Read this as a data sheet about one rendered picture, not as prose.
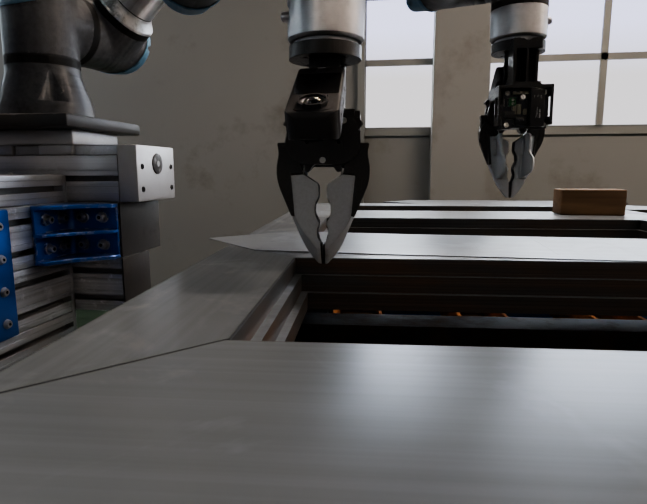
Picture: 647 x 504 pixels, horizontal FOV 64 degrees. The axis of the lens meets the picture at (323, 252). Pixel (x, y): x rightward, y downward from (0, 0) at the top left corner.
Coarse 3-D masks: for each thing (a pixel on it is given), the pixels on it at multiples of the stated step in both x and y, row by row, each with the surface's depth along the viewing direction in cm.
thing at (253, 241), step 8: (280, 232) 73; (288, 232) 73; (232, 240) 65; (240, 240) 65; (248, 240) 65; (256, 240) 65; (264, 240) 65; (272, 240) 65; (248, 248) 59; (256, 248) 58
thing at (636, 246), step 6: (600, 240) 66; (606, 240) 66; (612, 240) 66; (618, 240) 66; (624, 240) 66; (630, 240) 66; (636, 240) 66; (642, 240) 66; (618, 246) 61; (624, 246) 61; (630, 246) 61; (636, 246) 61; (642, 246) 61; (636, 252) 56; (642, 252) 56
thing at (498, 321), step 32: (320, 320) 63; (352, 320) 63; (384, 320) 63; (416, 320) 63; (448, 320) 63; (480, 320) 63; (512, 320) 63; (544, 320) 63; (576, 320) 63; (608, 320) 63; (640, 320) 63
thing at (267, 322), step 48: (288, 288) 47; (336, 288) 53; (384, 288) 52; (432, 288) 52; (480, 288) 52; (528, 288) 51; (576, 288) 51; (624, 288) 51; (240, 336) 30; (288, 336) 39
